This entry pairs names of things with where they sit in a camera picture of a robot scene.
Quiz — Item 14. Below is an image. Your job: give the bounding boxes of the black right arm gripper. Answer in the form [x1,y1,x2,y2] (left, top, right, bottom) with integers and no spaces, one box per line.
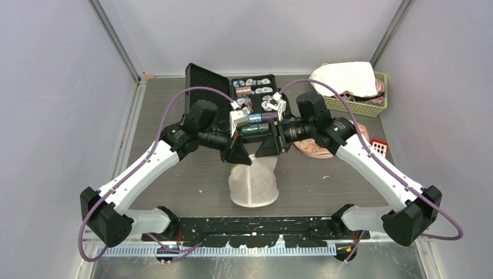
[256,116,315,157]

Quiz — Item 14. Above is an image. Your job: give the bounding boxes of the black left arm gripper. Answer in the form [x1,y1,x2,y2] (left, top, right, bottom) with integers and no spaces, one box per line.
[199,123,252,164]

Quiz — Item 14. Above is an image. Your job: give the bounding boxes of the floral mesh laundry bag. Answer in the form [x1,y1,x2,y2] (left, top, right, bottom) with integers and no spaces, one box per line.
[298,117,370,157]

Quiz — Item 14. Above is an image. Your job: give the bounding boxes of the white bra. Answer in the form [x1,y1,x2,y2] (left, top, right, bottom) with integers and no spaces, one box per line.
[309,62,377,98]

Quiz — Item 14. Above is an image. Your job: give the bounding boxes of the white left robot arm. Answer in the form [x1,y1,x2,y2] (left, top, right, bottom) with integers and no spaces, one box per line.
[80,101,252,248]

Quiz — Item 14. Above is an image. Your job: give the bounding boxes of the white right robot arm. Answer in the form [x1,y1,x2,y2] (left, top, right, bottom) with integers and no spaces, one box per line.
[255,92,442,246]

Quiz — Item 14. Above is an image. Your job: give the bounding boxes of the black poker chip case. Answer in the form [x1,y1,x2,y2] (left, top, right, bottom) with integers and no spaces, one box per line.
[185,63,280,143]

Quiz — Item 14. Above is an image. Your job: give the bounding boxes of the green plastic basket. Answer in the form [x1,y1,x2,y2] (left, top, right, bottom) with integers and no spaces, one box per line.
[312,71,388,117]

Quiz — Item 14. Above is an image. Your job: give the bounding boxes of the pink bras in basket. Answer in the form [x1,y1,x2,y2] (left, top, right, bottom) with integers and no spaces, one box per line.
[341,79,387,106]

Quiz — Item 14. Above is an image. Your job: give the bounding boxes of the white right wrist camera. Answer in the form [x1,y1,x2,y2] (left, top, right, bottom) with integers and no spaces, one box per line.
[267,92,287,121]

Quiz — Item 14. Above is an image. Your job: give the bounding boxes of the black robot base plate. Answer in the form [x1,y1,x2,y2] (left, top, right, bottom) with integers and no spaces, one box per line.
[141,216,370,248]

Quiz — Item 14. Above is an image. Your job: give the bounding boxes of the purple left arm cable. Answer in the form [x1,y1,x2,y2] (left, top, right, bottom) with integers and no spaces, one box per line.
[77,86,235,263]

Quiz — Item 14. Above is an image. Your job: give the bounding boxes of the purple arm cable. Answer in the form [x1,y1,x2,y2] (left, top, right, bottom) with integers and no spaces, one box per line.
[77,86,235,263]
[278,78,465,241]

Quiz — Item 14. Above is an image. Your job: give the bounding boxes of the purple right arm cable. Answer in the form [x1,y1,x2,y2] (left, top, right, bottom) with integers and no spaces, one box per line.
[278,78,465,241]

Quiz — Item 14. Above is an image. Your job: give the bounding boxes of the aluminium frame rail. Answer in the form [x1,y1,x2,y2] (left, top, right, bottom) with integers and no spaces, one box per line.
[87,0,141,83]

